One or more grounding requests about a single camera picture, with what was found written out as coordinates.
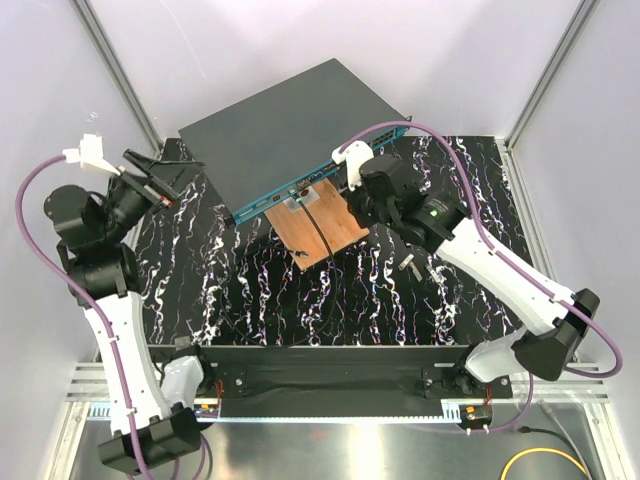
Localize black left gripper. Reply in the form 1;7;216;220
102;148;205;241

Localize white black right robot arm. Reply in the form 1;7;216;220
333;151;600;397

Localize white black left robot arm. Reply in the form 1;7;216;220
44;148;216;478

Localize silver SFP module plug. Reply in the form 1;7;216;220
398;254;423;282
425;265;445;284

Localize wooden board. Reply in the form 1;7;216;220
265;179;369;271

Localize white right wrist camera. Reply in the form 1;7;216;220
331;140;374;191

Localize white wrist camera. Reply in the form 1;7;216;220
62;133;121;176
331;140;374;191

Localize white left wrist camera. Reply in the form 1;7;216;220
62;133;121;176

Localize dark grey network switch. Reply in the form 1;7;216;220
179;59;406;226

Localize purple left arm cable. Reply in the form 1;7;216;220
14;154;211;476

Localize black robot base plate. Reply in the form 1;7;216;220
132;344;526;419

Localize white slotted cable duct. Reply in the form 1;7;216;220
87;399;464;426

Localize grey cable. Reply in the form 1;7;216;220
542;399;601;480

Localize black power cable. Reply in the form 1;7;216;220
517;424;596;480

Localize yellow cable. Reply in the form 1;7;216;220
501;448;591;480

